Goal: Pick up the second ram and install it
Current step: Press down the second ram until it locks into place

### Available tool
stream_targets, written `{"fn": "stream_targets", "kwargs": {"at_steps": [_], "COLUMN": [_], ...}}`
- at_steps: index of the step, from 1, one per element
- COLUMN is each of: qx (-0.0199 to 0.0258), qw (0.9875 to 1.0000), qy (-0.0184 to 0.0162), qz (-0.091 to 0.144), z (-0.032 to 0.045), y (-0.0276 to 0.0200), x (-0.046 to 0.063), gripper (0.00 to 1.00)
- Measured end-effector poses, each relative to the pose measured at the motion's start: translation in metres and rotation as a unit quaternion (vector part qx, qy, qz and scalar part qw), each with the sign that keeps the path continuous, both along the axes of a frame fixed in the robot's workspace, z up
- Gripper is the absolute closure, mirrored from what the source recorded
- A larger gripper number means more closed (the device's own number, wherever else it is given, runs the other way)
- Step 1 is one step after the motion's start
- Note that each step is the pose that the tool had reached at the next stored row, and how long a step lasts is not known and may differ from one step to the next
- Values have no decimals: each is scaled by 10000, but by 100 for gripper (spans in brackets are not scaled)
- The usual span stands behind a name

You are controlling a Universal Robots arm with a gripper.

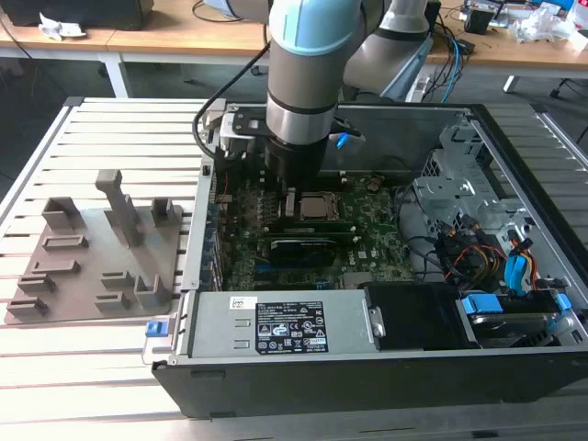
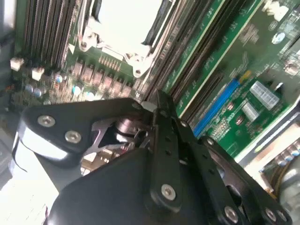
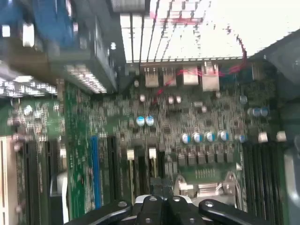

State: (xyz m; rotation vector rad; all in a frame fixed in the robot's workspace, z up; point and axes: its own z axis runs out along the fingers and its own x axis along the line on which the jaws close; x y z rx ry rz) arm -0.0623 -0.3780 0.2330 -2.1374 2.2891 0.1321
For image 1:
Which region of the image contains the red yellow wire bundle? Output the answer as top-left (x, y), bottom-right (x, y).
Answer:
top-left (452, 243), bottom-right (506, 281)

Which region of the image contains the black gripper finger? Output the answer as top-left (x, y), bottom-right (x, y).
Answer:
top-left (283, 186), bottom-right (300, 220)

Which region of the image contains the blue flat wire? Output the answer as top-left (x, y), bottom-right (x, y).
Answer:
top-left (503, 232), bottom-right (538, 291)

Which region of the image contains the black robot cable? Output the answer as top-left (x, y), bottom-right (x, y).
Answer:
top-left (192, 41), bottom-right (272, 153)

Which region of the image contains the black chair base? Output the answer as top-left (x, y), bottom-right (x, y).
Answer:
top-left (548, 76), bottom-right (588, 98)

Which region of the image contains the large black box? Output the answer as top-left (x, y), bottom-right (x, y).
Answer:
top-left (8, 0), bottom-right (155, 31)

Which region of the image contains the grey parts rack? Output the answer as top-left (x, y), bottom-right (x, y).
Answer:
top-left (3, 168), bottom-right (185, 325)

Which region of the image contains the small black container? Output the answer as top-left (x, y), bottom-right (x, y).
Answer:
top-left (463, 6), bottom-right (495, 34)

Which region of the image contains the silver CPU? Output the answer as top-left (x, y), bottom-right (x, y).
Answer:
top-left (299, 196), bottom-right (339, 220)

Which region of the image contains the black open PC case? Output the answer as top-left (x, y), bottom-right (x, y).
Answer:
top-left (141, 98), bottom-right (588, 419)

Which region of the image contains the green motherboard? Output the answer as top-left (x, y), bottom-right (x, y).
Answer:
top-left (215, 174), bottom-right (424, 291)

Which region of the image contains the crumpled white paper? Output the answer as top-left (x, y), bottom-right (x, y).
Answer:
top-left (38, 12), bottom-right (88, 41)

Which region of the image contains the blue disk carrier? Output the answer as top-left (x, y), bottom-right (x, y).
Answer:
top-left (458, 293), bottom-right (571, 322)

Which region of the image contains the clear plastic bag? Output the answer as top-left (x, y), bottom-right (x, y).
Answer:
top-left (514, 2), bottom-right (578, 45)

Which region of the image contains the white power strip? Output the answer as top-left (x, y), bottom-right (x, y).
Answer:
top-left (411, 73), bottom-right (432, 103)

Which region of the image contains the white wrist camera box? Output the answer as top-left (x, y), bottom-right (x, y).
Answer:
top-left (219, 107), bottom-right (277, 153)

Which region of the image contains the black RAM slot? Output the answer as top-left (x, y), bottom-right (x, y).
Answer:
top-left (259, 167), bottom-right (349, 192)
top-left (257, 221), bottom-right (362, 243)

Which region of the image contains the tall black box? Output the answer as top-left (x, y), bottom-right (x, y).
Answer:
top-left (424, 0), bottom-right (443, 36)

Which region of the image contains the CPU socket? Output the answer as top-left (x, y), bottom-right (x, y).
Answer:
top-left (298, 188), bottom-right (346, 226)

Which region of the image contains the silver metal drive cage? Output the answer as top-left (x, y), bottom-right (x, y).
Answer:
top-left (411, 121), bottom-right (543, 258)

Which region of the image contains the wooden desk white frame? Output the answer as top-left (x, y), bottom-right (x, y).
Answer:
top-left (0, 0), bottom-right (588, 100)

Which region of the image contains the black graphics card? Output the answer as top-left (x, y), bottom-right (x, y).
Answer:
top-left (267, 236), bottom-right (339, 266)

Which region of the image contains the silver power supply unit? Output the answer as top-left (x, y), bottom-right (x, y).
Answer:
top-left (186, 289), bottom-right (382, 360)

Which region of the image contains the silver hard disk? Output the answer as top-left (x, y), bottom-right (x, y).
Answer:
top-left (470, 311), bottom-right (552, 344)

